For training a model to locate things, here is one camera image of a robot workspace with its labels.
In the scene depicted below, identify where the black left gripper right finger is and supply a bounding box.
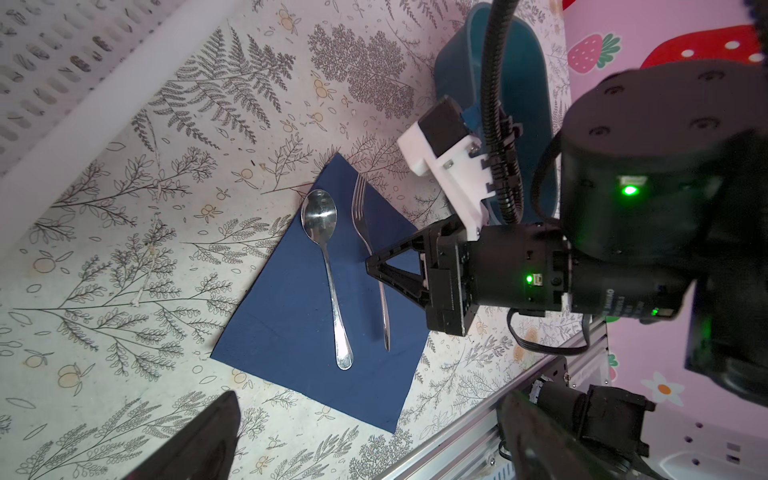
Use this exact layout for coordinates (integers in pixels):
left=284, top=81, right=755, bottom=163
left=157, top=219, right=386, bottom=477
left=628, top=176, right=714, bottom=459
left=497, top=391, right=612, bottom=479

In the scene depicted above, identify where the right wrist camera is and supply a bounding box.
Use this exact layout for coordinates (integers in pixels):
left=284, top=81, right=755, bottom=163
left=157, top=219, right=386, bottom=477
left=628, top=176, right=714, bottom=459
left=397, top=96, right=493, bottom=241

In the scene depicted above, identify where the black corrugated right cable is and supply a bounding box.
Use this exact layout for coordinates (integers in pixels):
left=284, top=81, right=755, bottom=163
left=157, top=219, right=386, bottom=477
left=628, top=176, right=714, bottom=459
left=479, top=0, right=526, bottom=226

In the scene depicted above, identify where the dark blue paper napkin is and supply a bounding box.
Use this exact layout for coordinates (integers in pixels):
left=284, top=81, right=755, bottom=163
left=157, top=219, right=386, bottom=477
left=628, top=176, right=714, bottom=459
left=211, top=155, right=429, bottom=432

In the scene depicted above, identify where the white perforated plastic basket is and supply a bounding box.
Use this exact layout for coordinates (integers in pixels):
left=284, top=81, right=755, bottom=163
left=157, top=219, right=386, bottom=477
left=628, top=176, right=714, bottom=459
left=1, top=0, right=251, bottom=250

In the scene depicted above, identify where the teal plastic tray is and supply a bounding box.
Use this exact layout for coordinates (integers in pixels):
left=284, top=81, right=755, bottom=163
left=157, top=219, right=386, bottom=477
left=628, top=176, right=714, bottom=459
left=434, top=2, right=553, bottom=223

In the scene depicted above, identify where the silver fork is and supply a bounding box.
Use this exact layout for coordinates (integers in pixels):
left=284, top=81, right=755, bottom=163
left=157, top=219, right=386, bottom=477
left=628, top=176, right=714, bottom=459
left=351, top=174, right=391, bottom=351

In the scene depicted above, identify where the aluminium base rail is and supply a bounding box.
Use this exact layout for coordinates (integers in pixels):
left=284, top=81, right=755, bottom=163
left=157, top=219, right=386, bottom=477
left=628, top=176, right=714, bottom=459
left=371, top=320, right=610, bottom=480

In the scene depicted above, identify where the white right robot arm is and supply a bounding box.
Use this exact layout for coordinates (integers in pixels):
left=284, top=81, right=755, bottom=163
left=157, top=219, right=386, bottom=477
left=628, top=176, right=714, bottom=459
left=366, top=1, right=767, bottom=405

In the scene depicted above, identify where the silver spoon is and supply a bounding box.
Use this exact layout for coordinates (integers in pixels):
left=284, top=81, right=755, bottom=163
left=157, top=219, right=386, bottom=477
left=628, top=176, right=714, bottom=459
left=300, top=189, right=354, bottom=371

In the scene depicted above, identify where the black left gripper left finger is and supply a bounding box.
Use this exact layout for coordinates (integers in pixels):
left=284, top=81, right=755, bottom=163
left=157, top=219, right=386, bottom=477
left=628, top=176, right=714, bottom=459
left=125, top=391, right=241, bottom=480

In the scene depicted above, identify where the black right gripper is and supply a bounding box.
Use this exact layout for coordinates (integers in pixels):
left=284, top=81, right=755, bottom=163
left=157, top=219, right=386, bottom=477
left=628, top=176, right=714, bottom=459
left=365, top=219, right=693, bottom=336

